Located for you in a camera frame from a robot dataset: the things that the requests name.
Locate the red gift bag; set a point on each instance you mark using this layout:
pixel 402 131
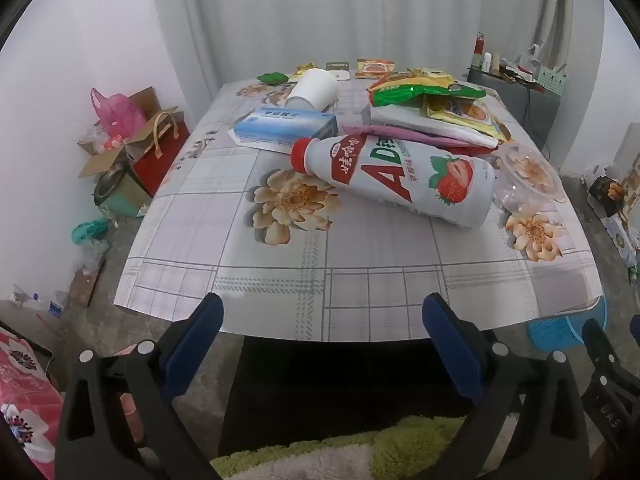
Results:
pixel 160 160

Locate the green plastic bag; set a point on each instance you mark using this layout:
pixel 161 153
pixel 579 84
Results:
pixel 90 231

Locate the white curtain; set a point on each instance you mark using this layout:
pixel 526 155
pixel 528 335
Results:
pixel 300 10

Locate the pile of floor packets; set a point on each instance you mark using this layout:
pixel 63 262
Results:
pixel 625 242

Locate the red bottle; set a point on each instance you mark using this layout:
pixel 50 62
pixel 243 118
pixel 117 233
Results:
pixel 480 50

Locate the blue plastic mesh basket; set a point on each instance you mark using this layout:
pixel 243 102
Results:
pixel 555 332

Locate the small white bottle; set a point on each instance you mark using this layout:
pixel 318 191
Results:
pixel 488 61

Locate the grey cabinet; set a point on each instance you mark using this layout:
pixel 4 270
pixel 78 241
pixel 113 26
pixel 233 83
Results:
pixel 520 105

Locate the red floral blanket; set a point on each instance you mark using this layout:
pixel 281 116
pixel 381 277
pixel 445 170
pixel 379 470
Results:
pixel 25 395

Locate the small grey packet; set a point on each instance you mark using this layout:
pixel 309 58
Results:
pixel 337 69

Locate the pink white plastic bag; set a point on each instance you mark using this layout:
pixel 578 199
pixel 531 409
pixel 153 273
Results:
pixel 425 125

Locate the small green packet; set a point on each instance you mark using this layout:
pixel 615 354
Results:
pixel 272 78

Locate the black box with orange picture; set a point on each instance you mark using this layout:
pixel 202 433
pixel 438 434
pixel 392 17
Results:
pixel 607 195

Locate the white strawberry drink bottle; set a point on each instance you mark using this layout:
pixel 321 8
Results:
pixel 390 180

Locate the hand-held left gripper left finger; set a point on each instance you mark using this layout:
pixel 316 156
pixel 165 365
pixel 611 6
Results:
pixel 195 345

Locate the yellow biscuit packet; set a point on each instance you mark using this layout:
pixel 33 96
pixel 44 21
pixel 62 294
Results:
pixel 460 110

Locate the blue white paper box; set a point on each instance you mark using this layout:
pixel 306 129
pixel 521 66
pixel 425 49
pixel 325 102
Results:
pixel 280 125

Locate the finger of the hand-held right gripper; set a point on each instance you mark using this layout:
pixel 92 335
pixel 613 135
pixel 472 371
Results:
pixel 636 324
pixel 600 347

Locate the brown cardboard box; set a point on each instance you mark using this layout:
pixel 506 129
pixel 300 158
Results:
pixel 97 162

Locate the white patterned storage box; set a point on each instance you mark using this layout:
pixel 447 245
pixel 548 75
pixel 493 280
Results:
pixel 550 79

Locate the white paper cup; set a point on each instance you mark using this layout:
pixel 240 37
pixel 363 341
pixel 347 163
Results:
pixel 312 87

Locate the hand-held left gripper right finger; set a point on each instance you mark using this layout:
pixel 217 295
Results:
pixel 452 345

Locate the small yellow packet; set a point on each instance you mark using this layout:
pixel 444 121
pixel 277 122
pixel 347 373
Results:
pixel 303 69

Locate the brown board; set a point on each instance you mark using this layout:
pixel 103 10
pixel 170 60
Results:
pixel 87 285

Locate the green fuzzy mat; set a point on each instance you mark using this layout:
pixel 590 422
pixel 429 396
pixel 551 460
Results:
pixel 350 452

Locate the clear plastic cup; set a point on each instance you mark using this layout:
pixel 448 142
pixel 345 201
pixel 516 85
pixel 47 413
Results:
pixel 530 195

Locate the green snack bag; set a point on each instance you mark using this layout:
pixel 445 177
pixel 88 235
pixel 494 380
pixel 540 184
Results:
pixel 425 91

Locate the clear plastic bottle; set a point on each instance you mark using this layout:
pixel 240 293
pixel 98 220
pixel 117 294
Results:
pixel 37 302

